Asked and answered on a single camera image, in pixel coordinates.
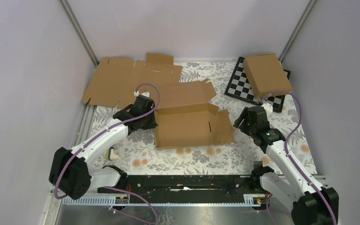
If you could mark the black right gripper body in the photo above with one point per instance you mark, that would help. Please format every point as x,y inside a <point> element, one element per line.
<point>246,127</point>

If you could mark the flat cardboard sheet stack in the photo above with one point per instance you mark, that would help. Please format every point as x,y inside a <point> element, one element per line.
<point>115,79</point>

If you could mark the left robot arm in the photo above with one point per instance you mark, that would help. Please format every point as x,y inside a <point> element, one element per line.
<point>71,172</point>

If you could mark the black white chessboard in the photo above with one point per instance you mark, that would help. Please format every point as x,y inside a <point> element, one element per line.
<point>239,88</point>

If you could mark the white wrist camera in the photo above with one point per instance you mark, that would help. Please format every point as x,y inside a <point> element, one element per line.
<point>268,108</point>
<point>138,93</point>

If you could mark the floral patterned table mat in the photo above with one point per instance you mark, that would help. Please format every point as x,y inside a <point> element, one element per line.
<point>138,154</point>

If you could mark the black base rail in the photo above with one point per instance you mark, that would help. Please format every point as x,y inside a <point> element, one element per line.
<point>194,189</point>

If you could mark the small green purple block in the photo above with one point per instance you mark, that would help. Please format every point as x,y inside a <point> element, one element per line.
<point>111,155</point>

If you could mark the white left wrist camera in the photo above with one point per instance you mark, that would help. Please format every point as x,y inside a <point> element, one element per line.
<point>138,93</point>

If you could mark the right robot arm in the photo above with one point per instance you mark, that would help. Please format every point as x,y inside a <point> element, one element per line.
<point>308,200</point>

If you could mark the closed brown cardboard box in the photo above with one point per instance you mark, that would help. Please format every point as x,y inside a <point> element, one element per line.
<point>266,75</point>

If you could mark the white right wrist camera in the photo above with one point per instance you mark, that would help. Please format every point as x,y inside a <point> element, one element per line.
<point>268,108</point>

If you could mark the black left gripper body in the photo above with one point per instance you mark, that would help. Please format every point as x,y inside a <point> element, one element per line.
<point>149,121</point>

